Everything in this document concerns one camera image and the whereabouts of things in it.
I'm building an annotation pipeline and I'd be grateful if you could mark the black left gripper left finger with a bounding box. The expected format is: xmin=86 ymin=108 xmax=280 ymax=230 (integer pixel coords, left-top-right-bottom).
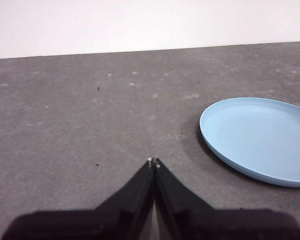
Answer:
xmin=1 ymin=156 xmax=156 ymax=240

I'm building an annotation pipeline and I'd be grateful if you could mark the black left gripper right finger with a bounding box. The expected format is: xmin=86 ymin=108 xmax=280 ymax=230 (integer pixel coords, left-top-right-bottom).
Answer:
xmin=154 ymin=156 xmax=300 ymax=240

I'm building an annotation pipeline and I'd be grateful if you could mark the light blue round plate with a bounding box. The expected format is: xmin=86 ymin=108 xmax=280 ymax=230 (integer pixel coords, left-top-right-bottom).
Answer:
xmin=199 ymin=97 xmax=300 ymax=188

